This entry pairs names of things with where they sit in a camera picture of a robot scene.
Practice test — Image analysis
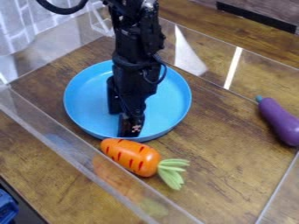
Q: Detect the black cable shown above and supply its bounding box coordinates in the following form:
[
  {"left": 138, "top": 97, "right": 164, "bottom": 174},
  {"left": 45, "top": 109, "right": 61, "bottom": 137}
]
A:
[{"left": 34, "top": 0, "right": 89, "bottom": 16}]

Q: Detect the blue object at corner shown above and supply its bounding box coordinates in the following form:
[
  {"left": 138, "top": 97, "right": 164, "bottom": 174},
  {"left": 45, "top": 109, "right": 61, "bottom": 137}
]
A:
[{"left": 0, "top": 189, "right": 18, "bottom": 224}]

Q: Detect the clear acrylic enclosure wall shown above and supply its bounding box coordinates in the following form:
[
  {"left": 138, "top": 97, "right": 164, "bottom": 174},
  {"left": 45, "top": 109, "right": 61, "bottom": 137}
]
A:
[{"left": 0, "top": 16, "right": 299, "bottom": 224}]

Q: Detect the purple toy eggplant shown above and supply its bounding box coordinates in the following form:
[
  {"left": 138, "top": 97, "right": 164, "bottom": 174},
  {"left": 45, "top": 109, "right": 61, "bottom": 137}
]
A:
[{"left": 256, "top": 95, "right": 299, "bottom": 146}]

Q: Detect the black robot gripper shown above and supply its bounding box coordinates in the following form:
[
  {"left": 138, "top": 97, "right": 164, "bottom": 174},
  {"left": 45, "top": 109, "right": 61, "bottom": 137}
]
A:
[{"left": 106, "top": 53, "right": 166, "bottom": 137}]

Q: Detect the orange toy carrot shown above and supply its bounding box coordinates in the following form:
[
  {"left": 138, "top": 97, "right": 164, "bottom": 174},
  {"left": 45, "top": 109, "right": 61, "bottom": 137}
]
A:
[{"left": 99, "top": 138, "right": 189, "bottom": 190}]

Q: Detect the blue round plate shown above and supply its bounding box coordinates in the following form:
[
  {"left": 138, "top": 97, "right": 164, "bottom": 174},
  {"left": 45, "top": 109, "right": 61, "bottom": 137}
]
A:
[{"left": 62, "top": 60, "right": 192, "bottom": 142}]

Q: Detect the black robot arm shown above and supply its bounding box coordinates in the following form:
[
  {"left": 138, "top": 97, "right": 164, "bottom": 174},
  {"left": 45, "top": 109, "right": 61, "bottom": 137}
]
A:
[{"left": 105, "top": 0, "right": 166, "bottom": 137}]

